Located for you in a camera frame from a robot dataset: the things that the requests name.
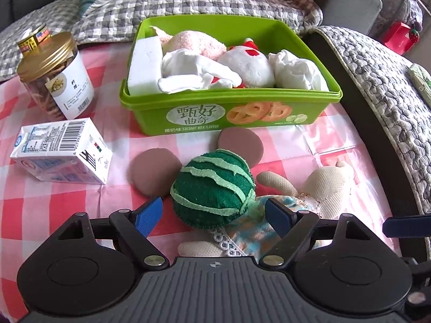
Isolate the pink plush toy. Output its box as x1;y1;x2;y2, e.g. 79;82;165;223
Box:
150;25;230;63

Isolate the green watermelon plush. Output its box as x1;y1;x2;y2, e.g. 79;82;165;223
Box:
170;150;256;227

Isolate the grey quilted chair cover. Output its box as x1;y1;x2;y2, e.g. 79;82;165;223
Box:
317;25;431;224

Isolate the red bag with strawberry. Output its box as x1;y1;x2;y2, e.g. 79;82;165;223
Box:
383;22;421;55

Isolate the small printed tin can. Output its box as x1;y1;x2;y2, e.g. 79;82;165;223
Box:
17;23;52;56

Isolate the green plastic box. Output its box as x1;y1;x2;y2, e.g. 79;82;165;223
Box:
119;15;343;137

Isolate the white plush with red patches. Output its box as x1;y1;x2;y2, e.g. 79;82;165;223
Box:
209;38;276;90

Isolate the white sponge block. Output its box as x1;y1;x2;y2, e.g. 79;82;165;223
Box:
127;36;164;97

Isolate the brown round felt pad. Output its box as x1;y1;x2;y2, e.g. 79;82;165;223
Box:
218;128;264;169
130;148;185;198

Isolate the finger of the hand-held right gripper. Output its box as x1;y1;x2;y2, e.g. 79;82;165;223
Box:
382;218;431;240
402;257;431;321

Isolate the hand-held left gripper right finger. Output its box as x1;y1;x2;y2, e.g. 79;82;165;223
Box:
259;198;368;270

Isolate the beige doll with patterned dress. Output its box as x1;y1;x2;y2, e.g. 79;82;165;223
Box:
178;160;354;260

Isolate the pink checked tablecloth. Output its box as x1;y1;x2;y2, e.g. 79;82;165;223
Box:
0;37;405;321

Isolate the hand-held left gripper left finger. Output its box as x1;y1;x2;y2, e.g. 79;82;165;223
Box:
55;197;171;270

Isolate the grey patterned bag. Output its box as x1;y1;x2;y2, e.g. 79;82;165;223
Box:
372;0;423;38

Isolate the grey checked quilt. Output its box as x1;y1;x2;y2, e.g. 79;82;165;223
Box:
0;0;324;83

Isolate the white sock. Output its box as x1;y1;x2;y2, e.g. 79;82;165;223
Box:
158;49;243;95

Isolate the green patterned pouch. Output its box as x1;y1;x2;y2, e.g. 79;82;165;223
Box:
408;64;431;106

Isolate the grey sofa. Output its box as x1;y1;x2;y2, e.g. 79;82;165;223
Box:
0;0;384;37

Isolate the gold-lidded snack jar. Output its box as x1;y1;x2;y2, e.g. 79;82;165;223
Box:
17;31;95;121

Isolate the black chair frame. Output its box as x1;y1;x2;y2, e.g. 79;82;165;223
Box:
301;32;431;264

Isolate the white milk carton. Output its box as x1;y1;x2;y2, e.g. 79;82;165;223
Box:
10;117;113;185

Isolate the white cloth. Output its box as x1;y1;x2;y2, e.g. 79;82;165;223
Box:
267;50;330;91

